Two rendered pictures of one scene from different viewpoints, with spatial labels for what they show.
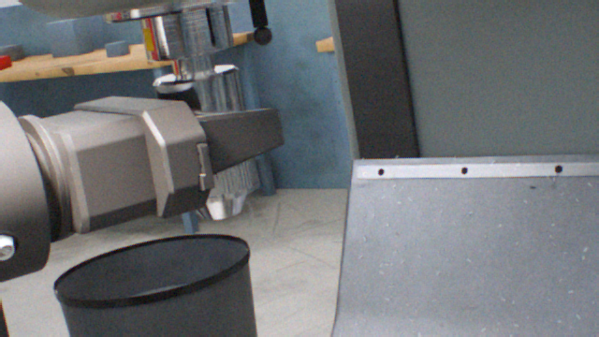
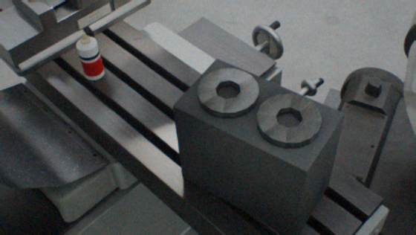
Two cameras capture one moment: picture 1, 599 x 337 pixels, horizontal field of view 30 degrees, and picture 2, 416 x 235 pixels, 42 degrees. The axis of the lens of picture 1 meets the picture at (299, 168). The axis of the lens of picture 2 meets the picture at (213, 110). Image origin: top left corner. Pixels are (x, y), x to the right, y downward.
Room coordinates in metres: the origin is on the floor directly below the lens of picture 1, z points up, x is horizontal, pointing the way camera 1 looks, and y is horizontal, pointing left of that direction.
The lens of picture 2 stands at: (1.37, 0.40, 1.74)
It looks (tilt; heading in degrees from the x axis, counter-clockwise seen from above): 49 degrees down; 190
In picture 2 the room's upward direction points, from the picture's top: 3 degrees counter-clockwise
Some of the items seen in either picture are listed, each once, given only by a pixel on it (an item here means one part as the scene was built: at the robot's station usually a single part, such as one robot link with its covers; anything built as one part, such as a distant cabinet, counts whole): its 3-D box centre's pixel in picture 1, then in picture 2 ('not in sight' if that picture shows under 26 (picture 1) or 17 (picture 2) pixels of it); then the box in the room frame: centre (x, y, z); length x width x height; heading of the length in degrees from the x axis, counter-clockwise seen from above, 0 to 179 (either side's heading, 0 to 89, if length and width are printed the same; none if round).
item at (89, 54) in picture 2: not in sight; (89, 53); (0.63, 0.04, 1.02); 0.04 x 0.04 x 0.11
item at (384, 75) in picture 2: not in sight; (374, 96); (0.20, 0.71, 0.50); 0.20 x 0.05 x 0.20; 72
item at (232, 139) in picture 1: (234, 139); not in sight; (0.57, 0.03, 1.23); 0.06 x 0.02 x 0.03; 122
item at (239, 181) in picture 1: (208, 142); not in sight; (0.60, 0.05, 1.23); 0.05 x 0.05 x 0.06
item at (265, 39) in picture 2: not in sight; (259, 48); (0.20, 0.35, 0.67); 0.16 x 0.12 x 0.12; 143
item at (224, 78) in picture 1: (197, 81); not in sight; (0.60, 0.05, 1.26); 0.05 x 0.05 x 0.01
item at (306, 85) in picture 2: not in sight; (300, 95); (0.26, 0.48, 0.55); 0.22 x 0.06 x 0.06; 143
